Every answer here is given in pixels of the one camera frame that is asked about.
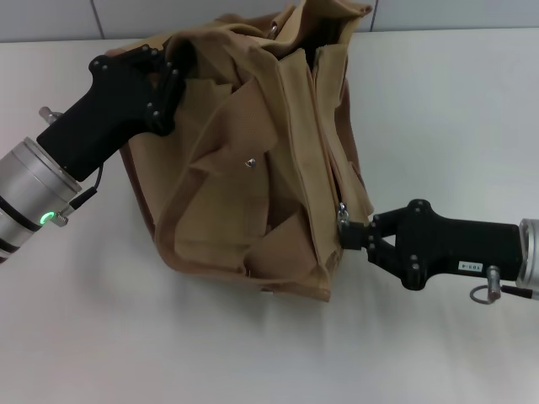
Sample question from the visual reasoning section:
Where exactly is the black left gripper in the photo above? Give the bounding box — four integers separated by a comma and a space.
36, 45, 187, 183

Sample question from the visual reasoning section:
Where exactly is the khaki canvas food bag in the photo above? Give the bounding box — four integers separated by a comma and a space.
104, 0, 376, 306

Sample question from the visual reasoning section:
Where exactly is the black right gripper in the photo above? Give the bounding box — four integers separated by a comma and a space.
340, 199, 523, 291

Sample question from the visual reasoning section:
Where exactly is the right gripper cable with plug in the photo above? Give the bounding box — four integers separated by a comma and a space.
470, 264, 539, 306

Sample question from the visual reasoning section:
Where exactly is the gripper cable with plug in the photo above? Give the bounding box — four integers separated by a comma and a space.
470, 264, 539, 306
39, 106, 105, 229

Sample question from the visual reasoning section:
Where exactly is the left gripper cable with plug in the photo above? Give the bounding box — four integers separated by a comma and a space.
39, 106, 105, 229

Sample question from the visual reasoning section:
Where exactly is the silver zipper pull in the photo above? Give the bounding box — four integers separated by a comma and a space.
336, 201, 353, 231

